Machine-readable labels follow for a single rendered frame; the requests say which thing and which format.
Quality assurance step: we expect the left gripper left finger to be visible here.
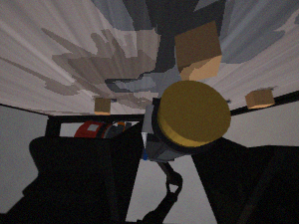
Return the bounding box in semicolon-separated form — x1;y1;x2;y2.
29;120;144;221

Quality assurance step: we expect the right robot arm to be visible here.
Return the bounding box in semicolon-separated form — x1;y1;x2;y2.
137;161;182;223

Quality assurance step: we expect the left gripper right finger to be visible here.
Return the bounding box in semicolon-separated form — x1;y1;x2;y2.
191;137;299;224

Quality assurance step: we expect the brown block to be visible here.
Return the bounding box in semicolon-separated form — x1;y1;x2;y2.
94;98;111;115
174;20;222;81
245;90;275;109

